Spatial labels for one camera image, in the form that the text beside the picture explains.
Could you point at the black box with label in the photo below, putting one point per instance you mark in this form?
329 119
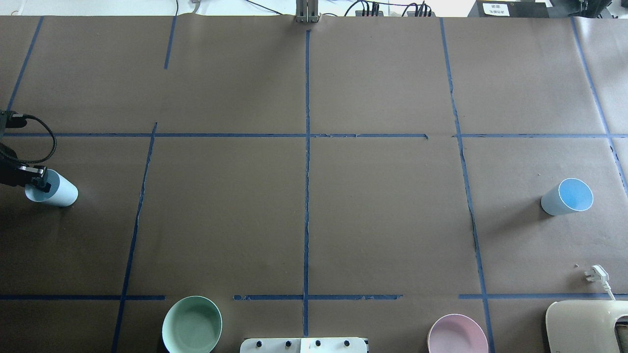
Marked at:
510 9

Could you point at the light blue cup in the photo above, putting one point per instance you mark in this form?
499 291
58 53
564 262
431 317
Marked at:
62 192
570 196

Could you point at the green bowl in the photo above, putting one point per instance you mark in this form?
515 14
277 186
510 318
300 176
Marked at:
192 325

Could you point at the pink bowl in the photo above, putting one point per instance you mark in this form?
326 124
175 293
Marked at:
456 333

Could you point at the aluminium frame post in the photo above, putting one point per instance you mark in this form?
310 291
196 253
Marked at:
307 11

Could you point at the cream toaster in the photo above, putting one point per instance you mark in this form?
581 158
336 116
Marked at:
587 326

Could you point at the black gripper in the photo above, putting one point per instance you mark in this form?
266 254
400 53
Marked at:
10 174

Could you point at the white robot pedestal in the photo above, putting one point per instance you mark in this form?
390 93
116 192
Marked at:
305 345

